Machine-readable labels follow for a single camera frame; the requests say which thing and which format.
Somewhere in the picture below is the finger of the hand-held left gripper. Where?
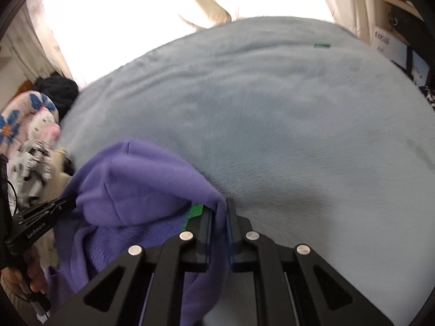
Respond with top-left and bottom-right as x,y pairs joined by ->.
49,193 -> 77,213

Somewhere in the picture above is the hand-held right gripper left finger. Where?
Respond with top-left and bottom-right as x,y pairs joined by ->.
42,204 -> 216,326

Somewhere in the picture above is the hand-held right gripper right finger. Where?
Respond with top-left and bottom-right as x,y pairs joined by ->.
226,199 -> 395,326

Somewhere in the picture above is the purple printed hoodie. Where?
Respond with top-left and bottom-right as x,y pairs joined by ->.
48,139 -> 230,326

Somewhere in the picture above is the person's left hand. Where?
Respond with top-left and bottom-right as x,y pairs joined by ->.
0,247 -> 48,294

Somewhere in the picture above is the beige folded garment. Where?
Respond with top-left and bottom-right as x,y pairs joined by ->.
34,148 -> 74,265

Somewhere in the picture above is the white cat plush toy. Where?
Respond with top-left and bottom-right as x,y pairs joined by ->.
29,110 -> 58,140

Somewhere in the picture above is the floral quilt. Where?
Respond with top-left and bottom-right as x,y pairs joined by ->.
0,90 -> 62,164

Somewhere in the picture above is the black knitted cloth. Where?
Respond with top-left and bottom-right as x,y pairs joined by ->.
34,76 -> 79,119

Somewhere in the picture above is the blue-grey bed blanket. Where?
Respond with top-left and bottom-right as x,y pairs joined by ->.
59,16 -> 435,326

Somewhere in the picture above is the floral curtain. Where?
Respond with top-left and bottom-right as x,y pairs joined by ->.
0,0 -> 73,82
177,0 -> 384,45

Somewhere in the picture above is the black and white patterned cloth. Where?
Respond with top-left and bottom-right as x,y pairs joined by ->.
420,85 -> 435,110

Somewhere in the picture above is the white cardboard box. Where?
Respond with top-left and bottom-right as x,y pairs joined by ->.
372,24 -> 408,68

